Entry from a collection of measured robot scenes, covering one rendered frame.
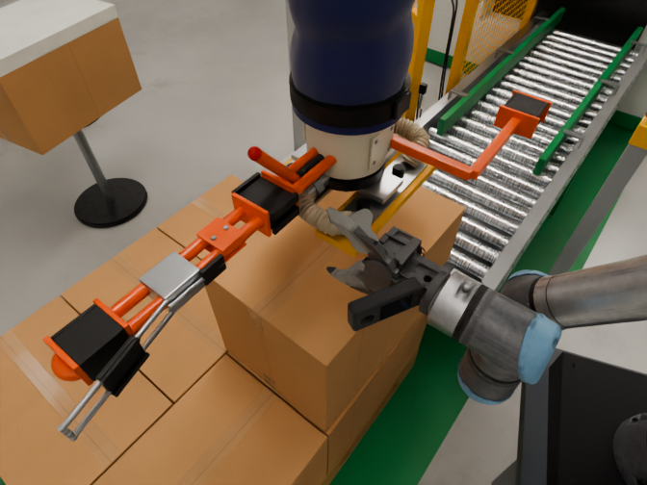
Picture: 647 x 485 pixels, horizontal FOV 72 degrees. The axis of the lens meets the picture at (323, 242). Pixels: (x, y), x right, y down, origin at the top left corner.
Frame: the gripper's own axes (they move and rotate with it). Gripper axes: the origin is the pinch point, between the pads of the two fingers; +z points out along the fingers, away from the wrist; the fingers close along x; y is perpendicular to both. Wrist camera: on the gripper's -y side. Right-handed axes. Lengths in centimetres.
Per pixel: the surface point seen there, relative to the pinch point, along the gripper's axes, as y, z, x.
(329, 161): 16.7, 11.2, 0.9
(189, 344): -10, 45, -70
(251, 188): 1.3, 17.1, 1.8
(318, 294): 7.3, 7.0, -29.6
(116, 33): 66, 166, -33
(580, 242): 114, -39, -76
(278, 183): 4.7, 13.7, 2.3
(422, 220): 43, 0, -30
